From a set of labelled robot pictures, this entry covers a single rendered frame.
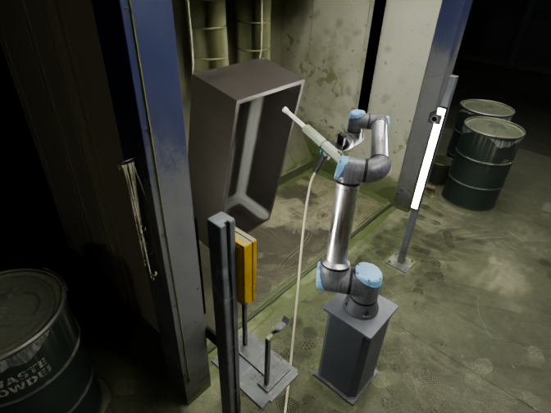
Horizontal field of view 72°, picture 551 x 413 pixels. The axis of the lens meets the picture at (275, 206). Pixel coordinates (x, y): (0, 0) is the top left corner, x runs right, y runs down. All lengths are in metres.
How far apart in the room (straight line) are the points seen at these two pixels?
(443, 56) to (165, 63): 2.78
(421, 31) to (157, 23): 2.80
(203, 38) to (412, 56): 1.84
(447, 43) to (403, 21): 0.44
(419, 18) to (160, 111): 2.82
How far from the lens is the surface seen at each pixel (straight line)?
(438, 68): 3.80
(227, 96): 2.10
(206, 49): 3.53
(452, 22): 3.73
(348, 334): 2.24
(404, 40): 3.90
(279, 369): 1.77
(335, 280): 2.05
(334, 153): 2.13
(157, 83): 1.41
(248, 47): 3.91
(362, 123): 2.36
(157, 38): 1.40
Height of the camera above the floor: 2.28
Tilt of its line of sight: 34 degrees down
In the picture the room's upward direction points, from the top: 2 degrees clockwise
